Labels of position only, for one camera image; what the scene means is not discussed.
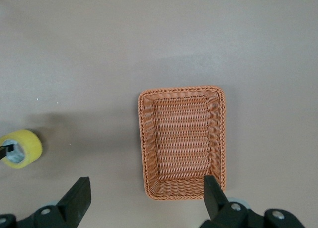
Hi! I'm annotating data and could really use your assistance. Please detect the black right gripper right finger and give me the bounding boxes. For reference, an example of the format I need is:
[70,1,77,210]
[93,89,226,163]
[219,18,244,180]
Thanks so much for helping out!
[202,175,307,228]

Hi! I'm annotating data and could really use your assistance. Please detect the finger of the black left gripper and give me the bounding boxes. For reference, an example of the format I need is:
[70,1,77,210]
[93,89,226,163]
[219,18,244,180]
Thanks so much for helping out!
[0,143,15,161]

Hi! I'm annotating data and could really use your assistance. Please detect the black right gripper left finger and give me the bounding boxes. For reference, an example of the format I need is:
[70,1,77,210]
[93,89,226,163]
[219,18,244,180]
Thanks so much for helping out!
[0,177,92,228]

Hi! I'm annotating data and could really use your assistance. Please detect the yellow packing tape roll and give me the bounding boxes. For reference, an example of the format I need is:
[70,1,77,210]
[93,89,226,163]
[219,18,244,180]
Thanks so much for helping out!
[0,129,43,169]

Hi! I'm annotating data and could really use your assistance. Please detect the brown deep wicker basket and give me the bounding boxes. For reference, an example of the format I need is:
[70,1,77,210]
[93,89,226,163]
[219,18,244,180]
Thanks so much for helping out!
[137,85,228,201]

